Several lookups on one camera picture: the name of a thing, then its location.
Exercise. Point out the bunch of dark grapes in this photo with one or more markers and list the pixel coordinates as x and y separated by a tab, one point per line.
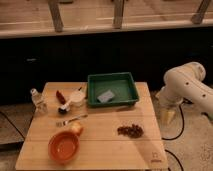
133	131

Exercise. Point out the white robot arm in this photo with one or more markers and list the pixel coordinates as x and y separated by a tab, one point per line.
185	82

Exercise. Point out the red bowl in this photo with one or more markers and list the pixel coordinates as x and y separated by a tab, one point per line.
63	147

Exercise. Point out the green plastic tray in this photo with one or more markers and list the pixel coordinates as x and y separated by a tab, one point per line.
121	85

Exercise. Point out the white cup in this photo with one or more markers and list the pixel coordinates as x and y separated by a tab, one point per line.
77	98

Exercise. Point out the red chili pepper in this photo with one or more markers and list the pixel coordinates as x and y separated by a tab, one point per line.
60	97

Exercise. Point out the silver fork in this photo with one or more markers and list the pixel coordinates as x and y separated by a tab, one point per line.
64	123

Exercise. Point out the clear plastic bottle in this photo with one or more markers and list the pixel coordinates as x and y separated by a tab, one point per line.
38	101

